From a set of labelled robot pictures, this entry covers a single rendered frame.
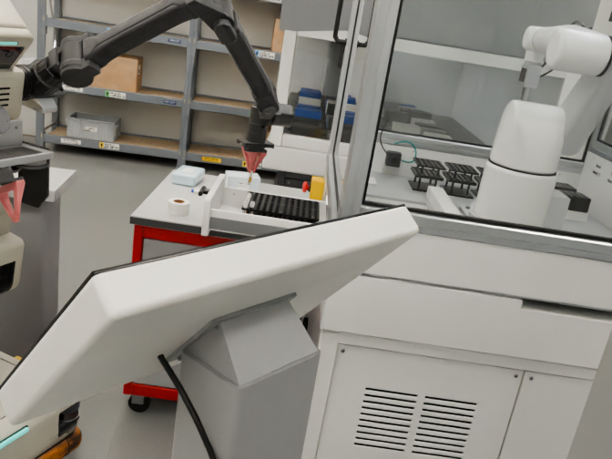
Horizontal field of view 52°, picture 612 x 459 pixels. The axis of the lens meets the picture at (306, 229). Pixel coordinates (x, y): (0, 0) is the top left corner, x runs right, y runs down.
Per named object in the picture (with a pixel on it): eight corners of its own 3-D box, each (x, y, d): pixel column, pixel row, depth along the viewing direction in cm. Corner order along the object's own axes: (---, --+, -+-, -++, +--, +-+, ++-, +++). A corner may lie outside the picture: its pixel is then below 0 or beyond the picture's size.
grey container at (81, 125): (66, 137, 537) (66, 117, 532) (75, 130, 566) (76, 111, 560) (114, 143, 542) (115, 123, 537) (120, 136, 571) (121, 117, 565)
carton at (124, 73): (86, 86, 525) (86, 52, 516) (95, 82, 555) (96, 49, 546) (135, 94, 530) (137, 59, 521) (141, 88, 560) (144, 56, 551)
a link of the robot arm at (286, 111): (261, 82, 182) (266, 107, 178) (298, 86, 187) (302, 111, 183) (249, 107, 192) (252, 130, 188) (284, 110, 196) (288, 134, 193)
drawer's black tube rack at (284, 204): (239, 229, 180) (241, 207, 178) (245, 210, 197) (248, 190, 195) (315, 240, 181) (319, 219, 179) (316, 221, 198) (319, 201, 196)
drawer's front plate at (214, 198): (200, 236, 175) (204, 198, 172) (217, 206, 203) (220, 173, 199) (207, 237, 175) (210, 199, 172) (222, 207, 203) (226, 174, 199)
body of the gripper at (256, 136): (274, 150, 192) (278, 127, 189) (243, 148, 186) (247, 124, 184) (265, 145, 197) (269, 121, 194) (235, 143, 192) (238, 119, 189)
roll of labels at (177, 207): (162, 211, 207) (163, 199, 206) (177, 208, 213) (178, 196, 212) (178, 218, 204) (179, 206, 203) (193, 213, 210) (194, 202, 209)
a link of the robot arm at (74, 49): (44, 55, 156) (44, 72, 154) (69, 35, 151) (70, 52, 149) (76, 71, 163) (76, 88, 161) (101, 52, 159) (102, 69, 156)
